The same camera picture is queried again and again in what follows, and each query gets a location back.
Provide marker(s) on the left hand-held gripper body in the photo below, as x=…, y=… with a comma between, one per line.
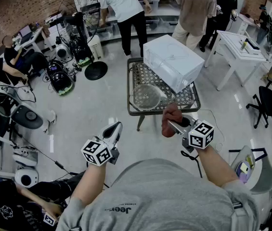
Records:
x=96, y=153

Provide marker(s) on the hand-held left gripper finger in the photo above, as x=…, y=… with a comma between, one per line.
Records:
x=104, y=132
x=117, y=135

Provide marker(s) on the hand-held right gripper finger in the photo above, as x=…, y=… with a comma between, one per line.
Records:
x=177, y=129
x=186, y=121

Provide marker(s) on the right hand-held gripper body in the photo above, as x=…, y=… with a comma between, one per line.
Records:
x=202, y=135

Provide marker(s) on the reddish brown cloth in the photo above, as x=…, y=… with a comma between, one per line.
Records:
x=173, y=112

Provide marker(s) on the round glass plate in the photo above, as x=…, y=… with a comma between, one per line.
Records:
x=145, y=96

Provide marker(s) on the person's left forearm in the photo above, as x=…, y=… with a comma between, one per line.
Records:
x=90, y=182

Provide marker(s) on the person's right forearm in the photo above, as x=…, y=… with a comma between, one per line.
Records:
x=217, y=165

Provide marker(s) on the white microwave oven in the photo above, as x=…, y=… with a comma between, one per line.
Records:
x=174, y=61

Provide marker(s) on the black power adapter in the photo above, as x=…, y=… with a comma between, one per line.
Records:
x=59, y=164

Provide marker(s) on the wicker glass-top table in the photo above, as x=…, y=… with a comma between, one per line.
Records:
x=150, y=76

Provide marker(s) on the person's grey t-shirt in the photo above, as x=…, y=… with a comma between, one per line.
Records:
x=162, y=196

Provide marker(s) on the black device with green trim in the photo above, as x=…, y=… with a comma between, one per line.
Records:
x=58, y=78
x=80, y=49

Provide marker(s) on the white domed device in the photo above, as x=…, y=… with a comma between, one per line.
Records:
x=25, y=156
x=26, y=177

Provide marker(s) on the black office chair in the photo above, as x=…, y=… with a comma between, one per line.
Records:
x=268, y=100

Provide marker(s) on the grey shell chair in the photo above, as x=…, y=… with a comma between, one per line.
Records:
x=265, y=174

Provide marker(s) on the grey chair with black seat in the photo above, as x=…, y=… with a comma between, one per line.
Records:
x=27, y=117

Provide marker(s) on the white trash bin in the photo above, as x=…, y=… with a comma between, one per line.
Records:
x=96, y=48

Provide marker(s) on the white table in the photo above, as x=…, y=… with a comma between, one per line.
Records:
x=232, y=47

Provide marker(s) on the white round device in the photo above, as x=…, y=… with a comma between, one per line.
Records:
x=62, y=53

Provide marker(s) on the white shelving unit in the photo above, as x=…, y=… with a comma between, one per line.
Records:
x=164, y=12

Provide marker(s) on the white desk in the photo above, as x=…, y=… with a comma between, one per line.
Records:
x=35, y=36

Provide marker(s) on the laptop computer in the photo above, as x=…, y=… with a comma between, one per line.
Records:
x=26, y=31

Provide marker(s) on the black pedestal fan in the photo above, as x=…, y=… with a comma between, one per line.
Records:
x=96, y=71

